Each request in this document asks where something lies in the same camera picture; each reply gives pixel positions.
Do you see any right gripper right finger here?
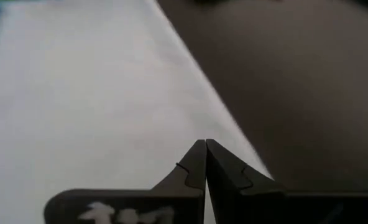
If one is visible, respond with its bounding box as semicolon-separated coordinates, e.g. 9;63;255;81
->
205;138;368;224

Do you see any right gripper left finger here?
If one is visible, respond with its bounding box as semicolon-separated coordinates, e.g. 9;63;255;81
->
44;139;207;224

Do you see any pale blue teal-edged towel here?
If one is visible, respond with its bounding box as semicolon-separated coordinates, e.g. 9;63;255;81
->
0;0;275;224

